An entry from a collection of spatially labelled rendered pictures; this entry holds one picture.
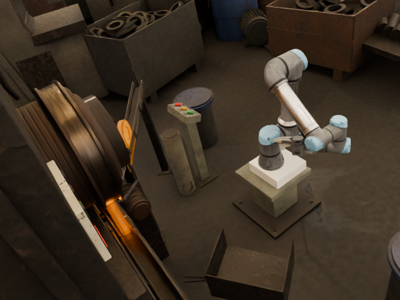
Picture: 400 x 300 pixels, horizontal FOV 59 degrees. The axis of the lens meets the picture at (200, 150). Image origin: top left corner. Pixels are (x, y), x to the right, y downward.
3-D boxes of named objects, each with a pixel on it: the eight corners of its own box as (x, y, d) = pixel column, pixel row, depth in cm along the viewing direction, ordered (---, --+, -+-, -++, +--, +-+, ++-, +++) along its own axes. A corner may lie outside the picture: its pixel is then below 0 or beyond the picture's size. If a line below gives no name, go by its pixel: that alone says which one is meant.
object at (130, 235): (122, 245, 145) (122, 244, 144) (106, 219, 158) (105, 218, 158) (138, 235, 147) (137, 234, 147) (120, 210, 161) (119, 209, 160)
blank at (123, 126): (114, 133, 187) (121, 132, 187) (118, 114, 198) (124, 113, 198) (125, 153, 198) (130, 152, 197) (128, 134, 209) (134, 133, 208)
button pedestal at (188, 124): (202, 189, 254) (183, 119, 216) (185, 174, 271) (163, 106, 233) (220, 178, 259) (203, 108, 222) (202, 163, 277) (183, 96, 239)
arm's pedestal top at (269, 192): (272, 150, 231) (272, 146, 229) (311, 173, 208) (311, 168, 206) (235, 175, 220) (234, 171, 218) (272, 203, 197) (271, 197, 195)
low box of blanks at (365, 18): (390, 51, 351) (400, -19, 310) (350, 84, 319) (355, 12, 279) (309, 37, 413) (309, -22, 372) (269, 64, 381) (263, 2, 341)
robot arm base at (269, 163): (272, 150, 216) (271, 137, 210) (289, 162, 205) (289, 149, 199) (253, 161, 211) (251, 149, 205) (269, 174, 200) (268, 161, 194)
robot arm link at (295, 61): (270, 138, 208) (269, 53, 171) (289, 127, 213) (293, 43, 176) (284, 149, 200) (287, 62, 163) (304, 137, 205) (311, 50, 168)
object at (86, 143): (122, 232, 120) (61, 118, 91) (78, 168, 153) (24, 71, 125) (138, 221, 122) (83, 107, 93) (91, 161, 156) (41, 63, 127)
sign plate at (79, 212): (105, 262, 89) (75, 215, 78) (73, 206, 108) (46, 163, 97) (113, 256, 90) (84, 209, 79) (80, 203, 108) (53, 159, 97)
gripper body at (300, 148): (290, 155, 178) (315, 156, 173) (290, 139, 175) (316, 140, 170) (292, 150, 184) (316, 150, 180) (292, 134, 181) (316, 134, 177)
